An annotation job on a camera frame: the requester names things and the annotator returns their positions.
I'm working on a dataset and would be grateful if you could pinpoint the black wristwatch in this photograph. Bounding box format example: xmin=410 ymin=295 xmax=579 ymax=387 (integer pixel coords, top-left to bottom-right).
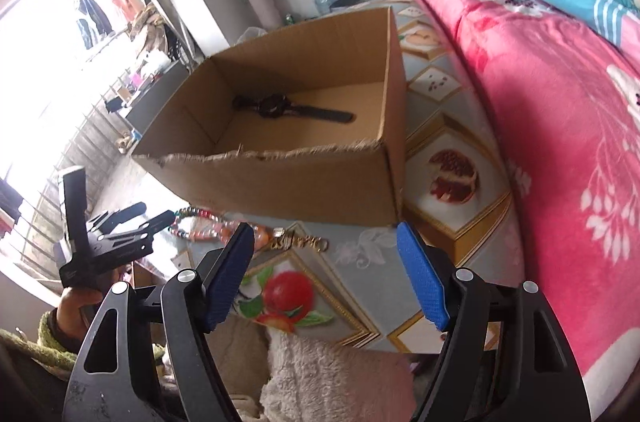
xmin=232 ymin=94 xmax=356 ymax=124

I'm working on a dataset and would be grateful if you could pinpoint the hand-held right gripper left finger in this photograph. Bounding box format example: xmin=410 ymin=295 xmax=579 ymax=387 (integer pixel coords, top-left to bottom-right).
xmin=62 ymin=222 xmax=256 ymax=422

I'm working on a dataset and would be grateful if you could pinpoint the pink floral blanket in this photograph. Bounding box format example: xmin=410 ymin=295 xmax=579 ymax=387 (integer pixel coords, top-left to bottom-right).
xmin=402 ymin=0 xmax=640 ymax=422

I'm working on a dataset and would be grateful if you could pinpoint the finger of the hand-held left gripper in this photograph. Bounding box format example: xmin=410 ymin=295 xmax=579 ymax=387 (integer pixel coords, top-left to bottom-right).
xmin=87 ymin=202 xmax=147 ymax=237
xmin=111 ymin=210 xmax=174 ymax=249

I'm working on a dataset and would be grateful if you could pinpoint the dark hanging jacket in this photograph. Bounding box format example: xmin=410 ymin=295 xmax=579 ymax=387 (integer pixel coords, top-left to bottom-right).
xmin=75 ymin=0 xmax=114 ymax=49

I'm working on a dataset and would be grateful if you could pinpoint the brown cardboard box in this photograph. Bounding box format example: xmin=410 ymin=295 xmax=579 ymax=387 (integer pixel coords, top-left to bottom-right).
xmin=131 ymin=6 xmax=407 ymax=227

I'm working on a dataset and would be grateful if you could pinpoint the colourful beaded bracelet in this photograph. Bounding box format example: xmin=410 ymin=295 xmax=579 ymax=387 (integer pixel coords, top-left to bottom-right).
xmin=168 ymin=206 xmax=273 ymax=254

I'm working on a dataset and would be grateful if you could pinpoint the metal window railing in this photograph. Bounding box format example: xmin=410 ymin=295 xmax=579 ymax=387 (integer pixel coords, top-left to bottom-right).
xmin=0 ymin=67 xmax=143 ymax=265

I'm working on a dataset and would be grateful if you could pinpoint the fruit print tablecloth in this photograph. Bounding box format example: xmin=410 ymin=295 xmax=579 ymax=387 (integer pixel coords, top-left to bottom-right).
xmin=90 ymin=0 xmax=526 ymax=353

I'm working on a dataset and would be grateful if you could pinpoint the gold hair clip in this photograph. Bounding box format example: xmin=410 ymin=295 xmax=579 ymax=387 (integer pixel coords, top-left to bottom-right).
xmin=270 ymin=227 xmax=329 ymax=254

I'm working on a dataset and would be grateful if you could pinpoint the person's left forearm green sleeve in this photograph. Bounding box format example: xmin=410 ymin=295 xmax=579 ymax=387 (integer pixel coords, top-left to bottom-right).
xmin=0 ymin=309 xmax=166 ymax=373

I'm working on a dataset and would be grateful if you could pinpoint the cream fluffy cloth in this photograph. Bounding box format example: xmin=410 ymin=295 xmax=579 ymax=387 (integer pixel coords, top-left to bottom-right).
xmin=207 ymin=312 xmax=418 ymax=422

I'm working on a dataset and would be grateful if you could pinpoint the grey cabinet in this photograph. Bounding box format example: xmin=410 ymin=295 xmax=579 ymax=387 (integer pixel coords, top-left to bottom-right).
xmin=125 ymin=60 xmax=193 ymax=138

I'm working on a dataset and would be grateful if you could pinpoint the person's left hand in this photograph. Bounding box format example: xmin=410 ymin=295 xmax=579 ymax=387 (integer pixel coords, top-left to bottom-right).
xmin=56 ymin=286 xmax=108 ymax=344

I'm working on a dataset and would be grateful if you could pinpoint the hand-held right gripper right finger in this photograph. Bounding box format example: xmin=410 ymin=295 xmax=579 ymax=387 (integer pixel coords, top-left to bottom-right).
xmin=396 ymin=222 xmax=593 ymax=422

